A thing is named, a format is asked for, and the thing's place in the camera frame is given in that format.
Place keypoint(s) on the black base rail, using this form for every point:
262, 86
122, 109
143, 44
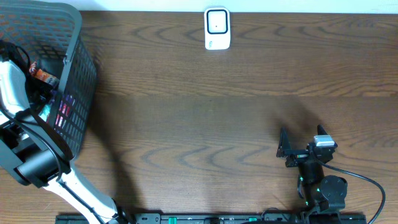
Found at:
273, 217

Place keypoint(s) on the small orange snack packet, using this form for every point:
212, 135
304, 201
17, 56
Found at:
46, 77

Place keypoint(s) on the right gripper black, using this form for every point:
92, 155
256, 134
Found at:
301, 154

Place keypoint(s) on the orange brown wafer bar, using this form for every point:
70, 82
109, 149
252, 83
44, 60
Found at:
33, 69

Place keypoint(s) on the red purple snack bag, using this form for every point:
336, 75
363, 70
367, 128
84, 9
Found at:
64, 110

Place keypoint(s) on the white barcode scanner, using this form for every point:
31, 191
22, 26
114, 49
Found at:
217, 28

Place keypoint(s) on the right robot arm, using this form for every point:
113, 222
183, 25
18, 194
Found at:
324, 194

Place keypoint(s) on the teal snack packet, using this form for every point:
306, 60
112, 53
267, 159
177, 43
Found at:
45, 112

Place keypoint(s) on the grey plastic mesh basket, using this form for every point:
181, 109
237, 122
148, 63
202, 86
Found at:
50, 34

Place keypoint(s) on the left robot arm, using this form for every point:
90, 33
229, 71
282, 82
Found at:
41, 132

